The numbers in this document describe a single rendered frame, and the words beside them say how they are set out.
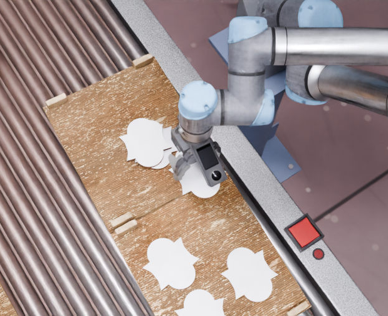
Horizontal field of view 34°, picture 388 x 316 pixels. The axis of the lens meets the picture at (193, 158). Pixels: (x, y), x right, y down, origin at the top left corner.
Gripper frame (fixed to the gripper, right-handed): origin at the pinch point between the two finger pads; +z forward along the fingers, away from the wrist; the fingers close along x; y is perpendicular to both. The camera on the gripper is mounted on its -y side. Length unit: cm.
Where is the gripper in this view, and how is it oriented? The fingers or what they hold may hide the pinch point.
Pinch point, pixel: (197, 170)
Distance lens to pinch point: 158.2
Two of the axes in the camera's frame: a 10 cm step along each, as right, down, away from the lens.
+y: -5.0, -8.0, 3.3
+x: -8.7, 4.5, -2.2
